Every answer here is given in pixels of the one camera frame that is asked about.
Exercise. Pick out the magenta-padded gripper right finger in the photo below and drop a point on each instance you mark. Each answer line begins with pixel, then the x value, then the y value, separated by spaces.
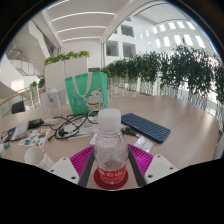
pixel 159 166

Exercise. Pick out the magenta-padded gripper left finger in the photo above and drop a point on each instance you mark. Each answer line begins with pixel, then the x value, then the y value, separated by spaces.
pixel 65 168

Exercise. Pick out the clear water bottle red label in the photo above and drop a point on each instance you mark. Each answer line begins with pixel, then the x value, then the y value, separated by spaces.
pixel 110 150

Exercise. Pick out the white paper packet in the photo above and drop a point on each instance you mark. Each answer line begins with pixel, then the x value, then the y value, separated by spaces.
pixel 143 143

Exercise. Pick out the white paper cup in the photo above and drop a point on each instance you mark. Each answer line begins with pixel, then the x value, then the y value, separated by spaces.
pixel 36 156

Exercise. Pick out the dark blue keyboard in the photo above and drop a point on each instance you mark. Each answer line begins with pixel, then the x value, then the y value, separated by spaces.
pixel 146 127

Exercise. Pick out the colourful sticker sheet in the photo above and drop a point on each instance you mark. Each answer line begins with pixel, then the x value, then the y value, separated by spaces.
pixel 34 137

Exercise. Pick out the black plug connector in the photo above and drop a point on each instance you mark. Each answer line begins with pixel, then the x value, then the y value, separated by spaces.
pixel 129 131

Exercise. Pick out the white power adapter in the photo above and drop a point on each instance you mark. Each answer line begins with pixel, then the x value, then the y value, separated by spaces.
pixel 50 121

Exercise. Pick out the black pouch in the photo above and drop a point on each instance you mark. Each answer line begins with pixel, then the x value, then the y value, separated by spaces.
pixel 35 123

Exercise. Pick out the white booklet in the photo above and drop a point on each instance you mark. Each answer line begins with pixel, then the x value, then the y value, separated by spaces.
pixel 19 130

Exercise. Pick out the clear plastic tumbler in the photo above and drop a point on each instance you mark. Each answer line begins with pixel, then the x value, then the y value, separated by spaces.
pixel 54 101

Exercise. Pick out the black chair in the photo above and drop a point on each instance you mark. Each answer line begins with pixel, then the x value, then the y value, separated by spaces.
pixel 18 107

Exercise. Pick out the green tote bag cat print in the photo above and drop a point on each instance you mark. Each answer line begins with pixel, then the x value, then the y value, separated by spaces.
pixel 87 93

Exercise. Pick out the row of green railing plants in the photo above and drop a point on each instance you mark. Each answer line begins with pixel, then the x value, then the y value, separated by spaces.
pixel 173 68

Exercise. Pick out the white planter box with plants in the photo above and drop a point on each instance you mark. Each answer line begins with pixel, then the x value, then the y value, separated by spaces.
pixel 66 68

